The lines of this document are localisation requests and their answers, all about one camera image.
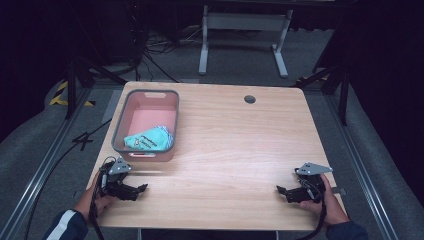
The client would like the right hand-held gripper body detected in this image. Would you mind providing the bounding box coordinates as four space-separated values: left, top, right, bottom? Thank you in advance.
289 161 334 204

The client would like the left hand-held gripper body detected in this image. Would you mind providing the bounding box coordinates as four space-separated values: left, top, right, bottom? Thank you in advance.
98 156 137 202

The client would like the person's right hand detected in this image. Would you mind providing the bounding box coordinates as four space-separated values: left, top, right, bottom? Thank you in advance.
298 173 351 227

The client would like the person's left hand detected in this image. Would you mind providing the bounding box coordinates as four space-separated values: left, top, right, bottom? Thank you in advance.
73 171 116 223

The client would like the turquoise printed packet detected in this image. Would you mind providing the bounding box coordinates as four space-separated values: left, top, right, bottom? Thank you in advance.
123 125 175 153

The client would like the pink basket with grey rim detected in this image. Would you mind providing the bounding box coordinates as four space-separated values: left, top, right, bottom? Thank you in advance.
111 88 181 164

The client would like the black metal stand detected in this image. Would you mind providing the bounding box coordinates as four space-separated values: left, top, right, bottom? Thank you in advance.
292 59 352 127
64 55 129 121

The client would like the yellow black floor tape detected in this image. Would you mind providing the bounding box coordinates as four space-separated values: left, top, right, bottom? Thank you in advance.
48 80 97 108

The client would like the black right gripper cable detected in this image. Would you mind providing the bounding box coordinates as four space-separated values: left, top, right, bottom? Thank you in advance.
294 179 328 240

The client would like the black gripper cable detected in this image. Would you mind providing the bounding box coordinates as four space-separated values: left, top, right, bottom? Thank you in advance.
87 159 116 240
294 179 328 240

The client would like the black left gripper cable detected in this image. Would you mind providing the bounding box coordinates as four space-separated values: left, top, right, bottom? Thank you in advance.
87 159 116 240

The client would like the aluminium floor rail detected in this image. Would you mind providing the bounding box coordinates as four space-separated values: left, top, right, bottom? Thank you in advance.
0 85 95 240
323 93 401 240

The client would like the black floor cable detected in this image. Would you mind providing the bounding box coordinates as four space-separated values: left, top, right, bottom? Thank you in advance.
22 117 113 240

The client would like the bundle of floor cables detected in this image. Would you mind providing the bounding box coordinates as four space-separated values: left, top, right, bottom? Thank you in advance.
133 23 204 84

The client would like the grey metal table frame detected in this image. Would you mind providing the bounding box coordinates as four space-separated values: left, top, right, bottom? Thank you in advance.
198 4 295 80

